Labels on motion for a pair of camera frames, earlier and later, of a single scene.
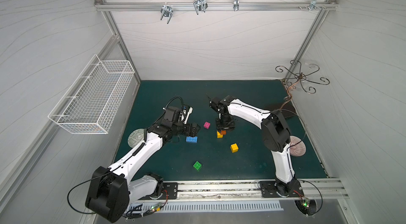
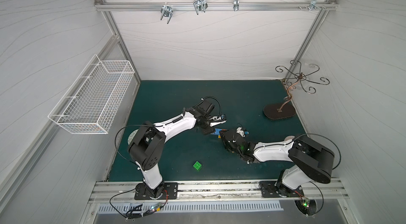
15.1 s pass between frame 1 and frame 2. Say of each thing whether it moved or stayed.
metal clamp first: stayed
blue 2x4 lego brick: moved
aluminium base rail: stayed
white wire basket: stayed
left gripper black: moved
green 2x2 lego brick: stayed
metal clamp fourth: stayed
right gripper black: moved
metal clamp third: stayed
